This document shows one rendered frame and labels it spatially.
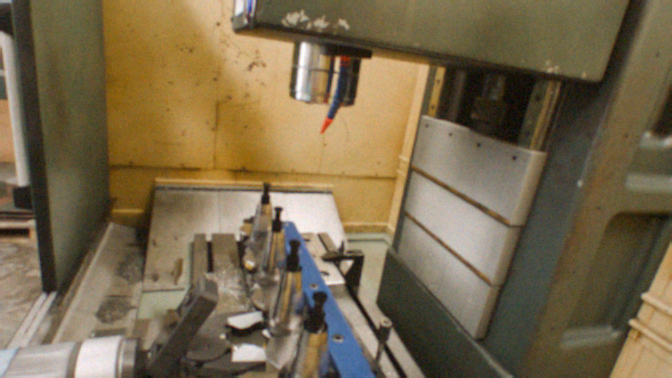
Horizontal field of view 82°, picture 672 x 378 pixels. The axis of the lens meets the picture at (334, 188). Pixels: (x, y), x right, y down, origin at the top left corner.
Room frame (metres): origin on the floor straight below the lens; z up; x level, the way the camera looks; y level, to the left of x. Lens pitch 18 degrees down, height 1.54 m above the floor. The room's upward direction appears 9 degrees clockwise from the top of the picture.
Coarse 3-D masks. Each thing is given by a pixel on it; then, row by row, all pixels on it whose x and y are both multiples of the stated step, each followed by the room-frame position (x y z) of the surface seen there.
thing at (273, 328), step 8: (264, 312) 0.42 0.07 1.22; (304, 312) 0.44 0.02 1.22; (264, 320) 0.40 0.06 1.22; (272, 320) 0.40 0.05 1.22; (272, 328) 0.39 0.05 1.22; (280, 328) 0.39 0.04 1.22; (288, 328) 0.39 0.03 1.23; (296, 328) 0.40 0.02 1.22; (264, 336) 0.40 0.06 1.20; (272, 336) 0.40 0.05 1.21
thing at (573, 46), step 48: (288, 0) 0.56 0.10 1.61; (336, 0) 0.58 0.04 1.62; (384, 0) 0.61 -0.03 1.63; (432, 0) 0.64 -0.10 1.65; (480, 0) 0.67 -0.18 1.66; (528, 0) 0.70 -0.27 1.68; (576, 0) 0.73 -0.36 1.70; (624, 0) 0.77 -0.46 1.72; (384, 48) 0.62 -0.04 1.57; (432, 48) 0.64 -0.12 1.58; (480, 48) 0.67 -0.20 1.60; (528, 48) 0.71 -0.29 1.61; (576, 48) 0.75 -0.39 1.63
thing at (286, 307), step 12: (288, 276) 0.41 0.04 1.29; (300, 276) 0.42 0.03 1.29; (276, 288) 0.42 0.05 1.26; (288, 288) 0.41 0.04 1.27; (300, 288) 0.42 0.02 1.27; (276, 300) 0.41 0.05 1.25; (288, 300) 0.41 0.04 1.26; (300, 300) 0.41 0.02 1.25; (276, 312) 0.41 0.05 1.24; (288, 312) 0.40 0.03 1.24; (300, 312) 0.41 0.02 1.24
